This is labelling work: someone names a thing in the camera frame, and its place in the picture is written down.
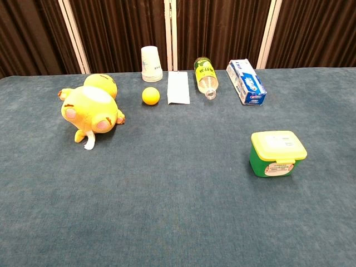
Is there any green tub yellow lid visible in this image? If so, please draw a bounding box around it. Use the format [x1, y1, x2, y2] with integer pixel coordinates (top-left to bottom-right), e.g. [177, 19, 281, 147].
[249, 130, 308, 178]

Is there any white paper card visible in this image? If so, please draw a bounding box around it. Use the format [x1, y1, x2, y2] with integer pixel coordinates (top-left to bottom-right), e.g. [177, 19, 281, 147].
[167, 71, 191, 106]

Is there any orange ball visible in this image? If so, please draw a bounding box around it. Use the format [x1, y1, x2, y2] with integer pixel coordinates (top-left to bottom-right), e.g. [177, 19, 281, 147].
[142, 87, 161, 106]

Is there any clear bottle yellow-green label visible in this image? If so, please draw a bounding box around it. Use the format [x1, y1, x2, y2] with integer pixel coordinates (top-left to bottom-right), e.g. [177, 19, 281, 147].
[194, 56, 218, 101]

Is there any blue-grey tablecloth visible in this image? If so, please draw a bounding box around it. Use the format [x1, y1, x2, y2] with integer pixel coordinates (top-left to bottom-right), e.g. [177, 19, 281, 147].
[0, 66, 356, 267]

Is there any white paper cup stack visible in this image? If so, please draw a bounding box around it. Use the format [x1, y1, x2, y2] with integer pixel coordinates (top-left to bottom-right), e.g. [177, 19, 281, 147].
[140, 46, 164, 83]

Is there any blue white toothpaste box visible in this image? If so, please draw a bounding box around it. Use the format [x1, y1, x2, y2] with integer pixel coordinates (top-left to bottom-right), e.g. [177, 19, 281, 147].
[225, 58, 268, 106]

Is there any yellow plush duck toy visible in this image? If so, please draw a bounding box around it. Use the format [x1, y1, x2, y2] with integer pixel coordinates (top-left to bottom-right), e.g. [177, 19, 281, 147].
[57, 73, 126, 151]

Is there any brown pleated screen panel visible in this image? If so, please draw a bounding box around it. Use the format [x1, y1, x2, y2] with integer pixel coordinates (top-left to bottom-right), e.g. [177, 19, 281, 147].
[0, 0, 84, 80]
[60, 0, 171, 75]
[171, 0, 275, 71]
[263, 0, 356, 70]

